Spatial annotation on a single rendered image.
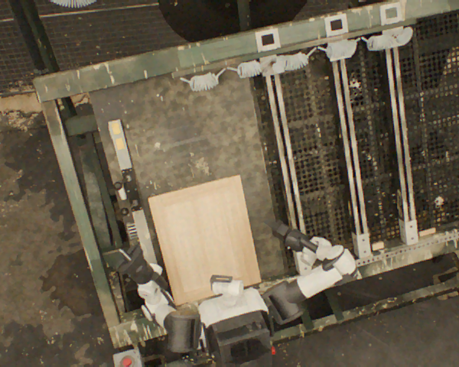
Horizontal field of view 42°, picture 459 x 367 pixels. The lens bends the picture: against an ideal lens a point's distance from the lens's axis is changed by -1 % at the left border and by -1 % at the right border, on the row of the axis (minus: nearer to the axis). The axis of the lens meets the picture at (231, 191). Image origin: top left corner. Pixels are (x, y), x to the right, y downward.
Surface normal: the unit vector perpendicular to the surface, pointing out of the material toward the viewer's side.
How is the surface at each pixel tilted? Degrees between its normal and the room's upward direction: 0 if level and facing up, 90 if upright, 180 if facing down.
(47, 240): 0
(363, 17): 52
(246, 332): 23
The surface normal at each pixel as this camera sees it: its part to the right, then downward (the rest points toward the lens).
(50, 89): 0.21, 0.28
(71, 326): -0.03, -0.57
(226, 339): -0.15, -0.85
